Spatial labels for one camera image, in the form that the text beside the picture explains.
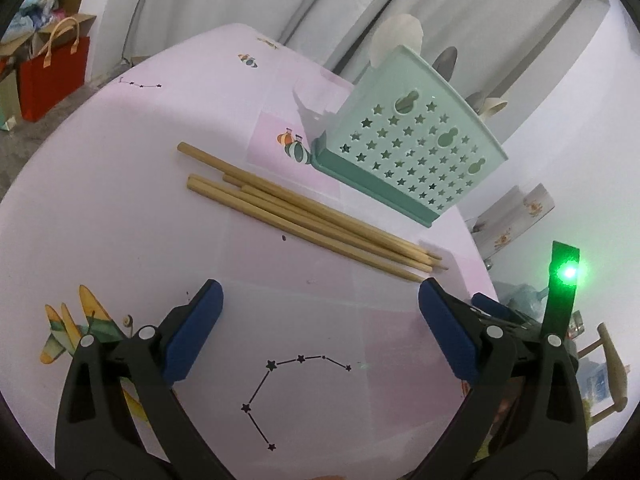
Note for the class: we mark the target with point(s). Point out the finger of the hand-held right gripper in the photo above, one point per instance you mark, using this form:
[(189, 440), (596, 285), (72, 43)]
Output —
[(487, 302)]

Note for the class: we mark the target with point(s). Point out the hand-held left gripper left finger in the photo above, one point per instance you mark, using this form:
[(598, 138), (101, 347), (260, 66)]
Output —
[(192, 330)]

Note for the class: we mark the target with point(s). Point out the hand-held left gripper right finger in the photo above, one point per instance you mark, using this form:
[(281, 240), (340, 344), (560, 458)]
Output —
[(450, 330)]

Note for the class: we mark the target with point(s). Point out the pile of wooden chopsticks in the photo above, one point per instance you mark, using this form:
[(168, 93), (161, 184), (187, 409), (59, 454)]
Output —
[(300, 212)]

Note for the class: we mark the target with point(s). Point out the mint green utensil holder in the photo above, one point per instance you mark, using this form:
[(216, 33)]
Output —
[(370, 182)]

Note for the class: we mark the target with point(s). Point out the metal spoon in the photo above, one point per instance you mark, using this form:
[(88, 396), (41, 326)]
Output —
[(446, 62)]

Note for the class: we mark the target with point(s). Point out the white plastic rice paddle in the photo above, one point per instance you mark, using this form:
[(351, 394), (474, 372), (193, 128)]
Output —
[(397, 35)]

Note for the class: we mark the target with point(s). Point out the floral printed board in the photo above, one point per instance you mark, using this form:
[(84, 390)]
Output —
[(515, 220)]

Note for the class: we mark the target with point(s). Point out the wooden chair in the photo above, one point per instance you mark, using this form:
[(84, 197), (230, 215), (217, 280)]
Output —
[(614, 375)]

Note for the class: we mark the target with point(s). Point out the red paper bag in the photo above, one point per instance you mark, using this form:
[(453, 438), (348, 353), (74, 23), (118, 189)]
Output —
[(55, 80)]

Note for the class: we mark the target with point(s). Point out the white curtain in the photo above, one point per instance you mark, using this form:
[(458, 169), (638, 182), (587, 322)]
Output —
[(325, 5)]

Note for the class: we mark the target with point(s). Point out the cardboard box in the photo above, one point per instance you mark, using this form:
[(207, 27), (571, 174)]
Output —
[(75, 2)]

